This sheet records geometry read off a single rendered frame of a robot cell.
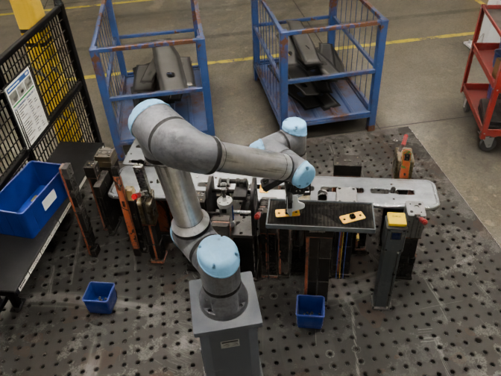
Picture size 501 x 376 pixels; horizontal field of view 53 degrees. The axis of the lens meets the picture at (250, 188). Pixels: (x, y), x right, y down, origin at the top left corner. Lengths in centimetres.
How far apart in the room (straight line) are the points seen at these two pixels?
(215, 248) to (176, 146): 39
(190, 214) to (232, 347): 46
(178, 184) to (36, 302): 114
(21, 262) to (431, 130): 339
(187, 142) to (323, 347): 109
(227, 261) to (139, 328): 78
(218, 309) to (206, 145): 55
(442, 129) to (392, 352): 280
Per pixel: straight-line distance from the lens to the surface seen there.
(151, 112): 124
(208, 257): 141
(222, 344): 161
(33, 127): 240
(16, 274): 198
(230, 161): 122
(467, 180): 398
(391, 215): 179
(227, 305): 151
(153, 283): 222
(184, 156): 115
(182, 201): 139
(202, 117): 425
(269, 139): 150
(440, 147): 427
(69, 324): 219
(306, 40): 445
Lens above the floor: 235
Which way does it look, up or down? 39 degrees down
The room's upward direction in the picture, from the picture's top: 3 degrees counter-clockwise
